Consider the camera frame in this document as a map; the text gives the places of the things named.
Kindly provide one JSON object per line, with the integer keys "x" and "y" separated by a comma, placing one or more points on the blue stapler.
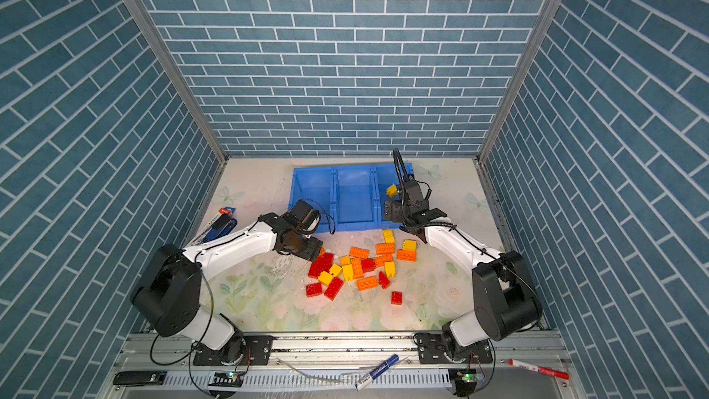
{"x": 221, "y": 225}

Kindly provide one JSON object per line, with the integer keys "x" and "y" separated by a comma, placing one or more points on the red white marker pen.
{"x": 538, "y": 369}

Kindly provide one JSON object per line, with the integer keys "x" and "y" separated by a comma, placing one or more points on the red lego brick bottom left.
{"x": 314, "y": 290}

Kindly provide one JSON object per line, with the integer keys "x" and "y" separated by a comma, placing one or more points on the black flat device on rail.
{"x": 139, "y": 378}

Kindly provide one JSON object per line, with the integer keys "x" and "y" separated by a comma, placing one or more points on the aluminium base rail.
{"x": 328, "y": 365}

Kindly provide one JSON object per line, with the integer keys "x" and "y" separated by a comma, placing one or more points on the orange lego brick upper middle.
{"x": 385, "y": 249}

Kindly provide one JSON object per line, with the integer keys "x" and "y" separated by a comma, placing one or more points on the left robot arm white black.
{"x": 168, "y": 293}

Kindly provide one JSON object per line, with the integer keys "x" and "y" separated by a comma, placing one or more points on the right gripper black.
{"x": 395, "y": 206}

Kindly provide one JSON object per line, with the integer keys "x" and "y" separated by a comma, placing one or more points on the orange lego brick right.
{"x": 406, "y": 255}

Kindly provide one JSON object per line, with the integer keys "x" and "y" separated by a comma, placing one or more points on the red lego brick tilted small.
{"x": 384, "y": 281}

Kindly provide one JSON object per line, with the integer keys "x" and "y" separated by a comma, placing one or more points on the blue three-compartment bin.
{"x": 353, "y": 196}

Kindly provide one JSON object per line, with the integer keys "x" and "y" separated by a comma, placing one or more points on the red lego brick long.
{"x": 334, "y": 288}

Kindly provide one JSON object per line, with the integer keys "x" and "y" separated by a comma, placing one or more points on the orange lego brick bottom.
{"x": 367, "y": 283}

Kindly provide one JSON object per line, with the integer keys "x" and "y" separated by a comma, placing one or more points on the blue white marker pen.
{"x": 375, "y": 373}

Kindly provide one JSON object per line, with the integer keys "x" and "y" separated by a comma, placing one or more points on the red lego brick large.
{"x": 322, "y": 264}

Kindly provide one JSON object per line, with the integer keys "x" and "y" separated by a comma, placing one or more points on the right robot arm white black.
{"x": 504, "y": 299}

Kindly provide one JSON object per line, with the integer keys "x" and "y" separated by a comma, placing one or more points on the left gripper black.
{"x": 314, "y": 249}

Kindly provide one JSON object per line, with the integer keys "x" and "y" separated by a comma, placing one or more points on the red lego brick small lone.
{"x": 397, "y": 298}

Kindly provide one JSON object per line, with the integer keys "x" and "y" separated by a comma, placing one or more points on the orange lego brick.
{"x": 406, "y": 255}
{"x": 385, "y": 249}
{"x": 367, "y": 283}

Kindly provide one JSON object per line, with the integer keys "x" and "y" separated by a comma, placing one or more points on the yellow lego brick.
{"x": 409, "y": 245}
{"x": 390, "y": 269}
{"x": 388, "y": 236}
{"x": 326, "y": 278}
{"x": 391, "y": 190}
{"x": 348, "y": 273}

